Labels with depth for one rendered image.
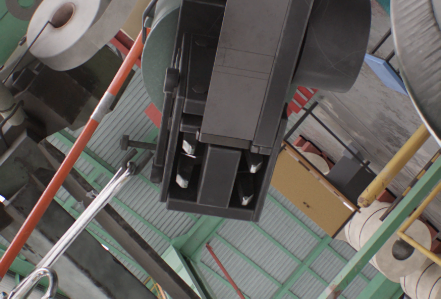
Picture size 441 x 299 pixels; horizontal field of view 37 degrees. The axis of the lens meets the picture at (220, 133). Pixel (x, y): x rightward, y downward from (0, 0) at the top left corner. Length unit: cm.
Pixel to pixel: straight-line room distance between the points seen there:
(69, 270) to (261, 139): 78
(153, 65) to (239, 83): 18
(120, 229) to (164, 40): 62
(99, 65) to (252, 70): 93
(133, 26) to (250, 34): 461
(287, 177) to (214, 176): 983
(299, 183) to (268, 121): 998
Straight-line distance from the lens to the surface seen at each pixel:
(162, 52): 59
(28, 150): 116
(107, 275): 120
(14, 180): 117
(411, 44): 59
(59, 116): 121
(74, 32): 108
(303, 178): 1042
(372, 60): 432
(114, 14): 107
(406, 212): 400
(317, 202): 1068
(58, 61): 110
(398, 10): 65
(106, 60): 136
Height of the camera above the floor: 144
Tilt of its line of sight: level
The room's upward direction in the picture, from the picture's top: 139 degrees counter-clockwise
